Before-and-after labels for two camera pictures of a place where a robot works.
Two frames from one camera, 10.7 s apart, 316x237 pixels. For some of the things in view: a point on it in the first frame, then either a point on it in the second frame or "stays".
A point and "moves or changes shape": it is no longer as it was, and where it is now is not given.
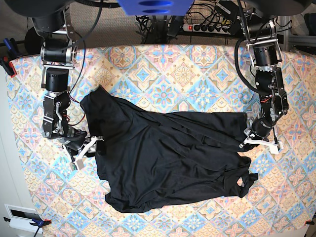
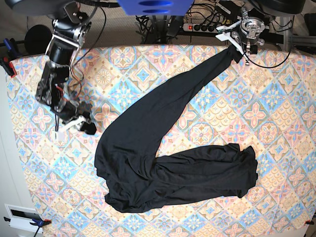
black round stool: (33, 42) stays
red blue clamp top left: (10, 53) stays
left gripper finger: (247, 132) to (226, 35)
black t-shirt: (146, 157) moves or changes shape
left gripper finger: (273, 147) to (225, 27)
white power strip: (222, 29) stays
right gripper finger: (78, 162) to (60, 131)
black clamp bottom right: (309, 222) stays
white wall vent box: (20, 217) stays
